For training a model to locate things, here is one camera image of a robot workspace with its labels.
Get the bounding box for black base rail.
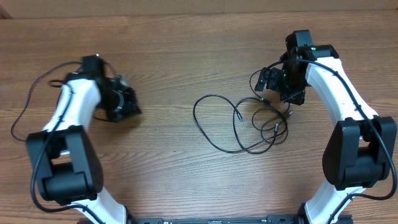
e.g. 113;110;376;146
135;215;305;224

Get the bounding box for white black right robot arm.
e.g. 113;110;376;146
254;45;397;223

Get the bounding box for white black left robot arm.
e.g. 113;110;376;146
25;78;136;223

